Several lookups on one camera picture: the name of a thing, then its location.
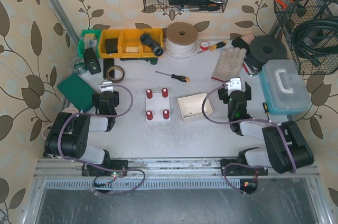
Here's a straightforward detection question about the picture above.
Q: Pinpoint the black battery charger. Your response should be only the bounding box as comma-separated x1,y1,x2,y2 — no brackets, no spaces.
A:
83,48,101,75

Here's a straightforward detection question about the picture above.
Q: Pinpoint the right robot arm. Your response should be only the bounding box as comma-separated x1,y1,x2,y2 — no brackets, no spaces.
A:
201,81,315,174

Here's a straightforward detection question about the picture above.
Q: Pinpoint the round beige power socket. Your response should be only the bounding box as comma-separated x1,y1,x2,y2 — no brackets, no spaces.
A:
63,107,79,114

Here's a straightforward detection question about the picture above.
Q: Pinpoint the white cable spool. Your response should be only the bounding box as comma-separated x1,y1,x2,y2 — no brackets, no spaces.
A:
165,22,198,60

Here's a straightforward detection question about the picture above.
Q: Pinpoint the clear teal storage box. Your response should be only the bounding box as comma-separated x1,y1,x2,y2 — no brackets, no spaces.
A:
259,59,311,115

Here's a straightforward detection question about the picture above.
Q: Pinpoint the right wire basket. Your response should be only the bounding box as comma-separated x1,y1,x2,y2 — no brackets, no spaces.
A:
274,0,337,75

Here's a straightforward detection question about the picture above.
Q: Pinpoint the green small bin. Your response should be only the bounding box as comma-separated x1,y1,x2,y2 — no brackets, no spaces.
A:
78,30,102,58

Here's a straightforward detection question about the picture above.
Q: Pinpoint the brown tape roll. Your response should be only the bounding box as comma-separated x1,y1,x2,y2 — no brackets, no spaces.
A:
105,66,125,83

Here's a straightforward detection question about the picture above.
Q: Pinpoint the black cable spool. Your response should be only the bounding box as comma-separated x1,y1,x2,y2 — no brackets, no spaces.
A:
244,36,287,70

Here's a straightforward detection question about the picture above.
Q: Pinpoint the yellow black screwdriver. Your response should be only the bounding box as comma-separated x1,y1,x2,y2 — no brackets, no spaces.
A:
198,41,227,54

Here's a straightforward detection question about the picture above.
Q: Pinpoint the yellow triple bin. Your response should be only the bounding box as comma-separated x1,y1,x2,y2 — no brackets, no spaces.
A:
98,28,164,59

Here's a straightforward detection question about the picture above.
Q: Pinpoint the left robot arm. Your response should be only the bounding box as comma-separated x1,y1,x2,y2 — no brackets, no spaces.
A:
43,82,126,176

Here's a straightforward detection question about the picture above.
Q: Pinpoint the white spring tray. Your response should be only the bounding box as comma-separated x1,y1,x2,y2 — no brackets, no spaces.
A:
177,93,207,122

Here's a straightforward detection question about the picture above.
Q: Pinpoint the red handled hex key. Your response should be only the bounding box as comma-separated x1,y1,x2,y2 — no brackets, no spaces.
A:
242,61,260,77

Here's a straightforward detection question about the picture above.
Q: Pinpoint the white peg base plate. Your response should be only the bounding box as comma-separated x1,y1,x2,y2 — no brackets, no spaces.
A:
145,91,171,123

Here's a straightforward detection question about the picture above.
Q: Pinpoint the black sanding block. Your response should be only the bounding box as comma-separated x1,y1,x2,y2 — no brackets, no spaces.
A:
231,37,250,54

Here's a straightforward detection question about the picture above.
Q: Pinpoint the black box in bin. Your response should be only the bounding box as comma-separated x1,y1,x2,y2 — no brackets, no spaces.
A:
105,38,118,54

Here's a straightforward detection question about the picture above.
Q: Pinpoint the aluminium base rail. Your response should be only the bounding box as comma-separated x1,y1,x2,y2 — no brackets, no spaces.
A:
33,157,319,192

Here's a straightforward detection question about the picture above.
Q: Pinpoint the black orange screwdriver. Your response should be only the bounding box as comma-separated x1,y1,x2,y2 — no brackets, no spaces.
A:
155,71,190,83

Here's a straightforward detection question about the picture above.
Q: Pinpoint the red white tape roll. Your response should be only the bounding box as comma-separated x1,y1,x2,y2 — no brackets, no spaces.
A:
200,41,209,51

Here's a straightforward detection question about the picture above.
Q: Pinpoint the black pipe fitting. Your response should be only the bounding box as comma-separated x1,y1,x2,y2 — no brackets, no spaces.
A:
139,33,164,57

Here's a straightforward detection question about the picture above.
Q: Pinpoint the beige work glove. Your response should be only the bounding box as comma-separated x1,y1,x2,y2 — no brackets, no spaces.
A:
211,48,247,82

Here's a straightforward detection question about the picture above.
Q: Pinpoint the black coiled hose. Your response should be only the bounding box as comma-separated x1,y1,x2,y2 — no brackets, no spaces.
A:
292,16,338,61

